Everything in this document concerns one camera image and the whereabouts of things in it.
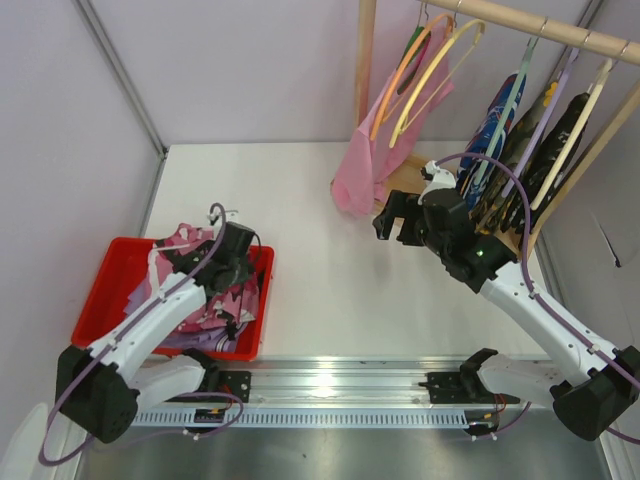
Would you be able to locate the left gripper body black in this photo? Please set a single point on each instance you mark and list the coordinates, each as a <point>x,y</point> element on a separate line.
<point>183,260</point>

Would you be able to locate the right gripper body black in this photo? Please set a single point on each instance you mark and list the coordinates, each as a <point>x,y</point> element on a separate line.
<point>404,220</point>

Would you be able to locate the pink camouflage trousers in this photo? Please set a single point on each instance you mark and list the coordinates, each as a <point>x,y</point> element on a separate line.
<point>185,239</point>

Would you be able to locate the yellow hanger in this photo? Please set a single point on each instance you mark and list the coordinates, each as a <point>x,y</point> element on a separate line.
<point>410,111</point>

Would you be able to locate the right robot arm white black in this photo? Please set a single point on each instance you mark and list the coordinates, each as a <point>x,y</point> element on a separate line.
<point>592,382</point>

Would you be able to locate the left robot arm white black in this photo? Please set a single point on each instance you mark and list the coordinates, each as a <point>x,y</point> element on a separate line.
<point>102,387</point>

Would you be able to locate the olive camouflage trousers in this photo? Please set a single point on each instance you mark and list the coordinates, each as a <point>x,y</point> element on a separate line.
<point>515,146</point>

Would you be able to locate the blue patterned trousers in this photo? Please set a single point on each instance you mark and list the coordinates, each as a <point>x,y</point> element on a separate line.
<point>466,174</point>

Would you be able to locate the black patterned trousers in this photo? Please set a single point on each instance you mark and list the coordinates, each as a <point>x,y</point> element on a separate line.
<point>542,163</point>

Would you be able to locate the orange hanger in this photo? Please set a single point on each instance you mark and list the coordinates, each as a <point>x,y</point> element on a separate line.
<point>415,45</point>

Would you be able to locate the mint green hanger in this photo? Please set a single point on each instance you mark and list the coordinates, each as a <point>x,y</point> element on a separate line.
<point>491,135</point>

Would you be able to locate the purple hanger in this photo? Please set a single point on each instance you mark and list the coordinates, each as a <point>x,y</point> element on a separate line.
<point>540,125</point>

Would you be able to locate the cream hanger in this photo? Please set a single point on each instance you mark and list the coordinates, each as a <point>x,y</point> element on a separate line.
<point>594,92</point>

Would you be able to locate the red plastic bin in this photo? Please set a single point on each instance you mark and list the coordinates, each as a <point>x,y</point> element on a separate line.
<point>119,288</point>

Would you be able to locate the plain pink garment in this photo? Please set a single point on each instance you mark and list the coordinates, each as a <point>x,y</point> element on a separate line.
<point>361,178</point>

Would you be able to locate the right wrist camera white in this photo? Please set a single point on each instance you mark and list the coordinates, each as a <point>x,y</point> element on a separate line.
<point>436,178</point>

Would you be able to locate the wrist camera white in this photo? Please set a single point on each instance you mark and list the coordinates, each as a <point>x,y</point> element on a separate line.
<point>436,178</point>
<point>215,216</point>

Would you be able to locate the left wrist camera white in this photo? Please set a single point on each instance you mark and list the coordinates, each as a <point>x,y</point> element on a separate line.
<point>215,216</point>

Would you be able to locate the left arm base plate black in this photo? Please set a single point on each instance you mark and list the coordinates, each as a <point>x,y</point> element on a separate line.
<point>235,382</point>

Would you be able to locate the aluminium mounting rail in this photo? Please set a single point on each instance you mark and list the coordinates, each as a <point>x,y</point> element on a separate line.
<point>331,381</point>

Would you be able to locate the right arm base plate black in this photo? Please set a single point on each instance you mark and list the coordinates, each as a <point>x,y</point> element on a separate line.
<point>452,387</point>

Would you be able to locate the white slotted cable duct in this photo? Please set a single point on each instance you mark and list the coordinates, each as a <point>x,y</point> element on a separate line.
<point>321,418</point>

